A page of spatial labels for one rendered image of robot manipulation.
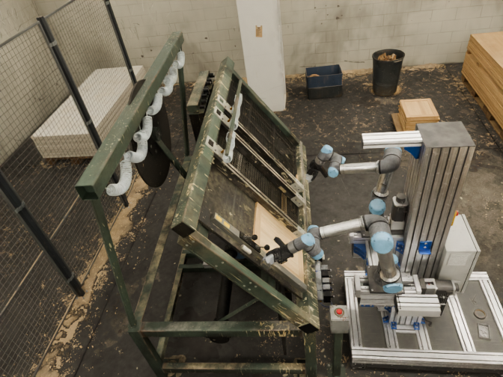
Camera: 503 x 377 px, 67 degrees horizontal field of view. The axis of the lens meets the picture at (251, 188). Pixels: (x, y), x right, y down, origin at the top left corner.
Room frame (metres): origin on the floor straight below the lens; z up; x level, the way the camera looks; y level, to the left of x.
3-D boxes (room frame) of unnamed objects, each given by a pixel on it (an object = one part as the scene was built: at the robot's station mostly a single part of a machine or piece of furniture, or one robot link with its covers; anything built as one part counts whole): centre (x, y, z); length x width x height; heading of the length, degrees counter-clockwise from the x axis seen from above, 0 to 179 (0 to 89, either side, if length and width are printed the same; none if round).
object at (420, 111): (4.61, -2.48, 0.20); 0.61 x 0.53 x 0.40; 168
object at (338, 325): (1.36, -0.45, 0.84); 0.12 x 0.12 x 0.18; 80
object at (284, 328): (2.53, 0.22, 0.41); 2.20 x 1.38 x 0.83; 170
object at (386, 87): (5.91, -2.57, 0.33); 0.52 x 0.51 x 0.65; 168
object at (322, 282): (1.81, -0.45, 0.69); 0.50 x 0.14 x 0.24; 170
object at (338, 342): (1.36, -0.45, 0.38); 0.06 x 0.06 x 0.75; 80
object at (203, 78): (3.31, 0.30, 1.38); 0.70 x 0.15 x 0.85; 170
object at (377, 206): (1.98, -0.91, 1.20); 0.13 x 0.12 x 0.14; 155
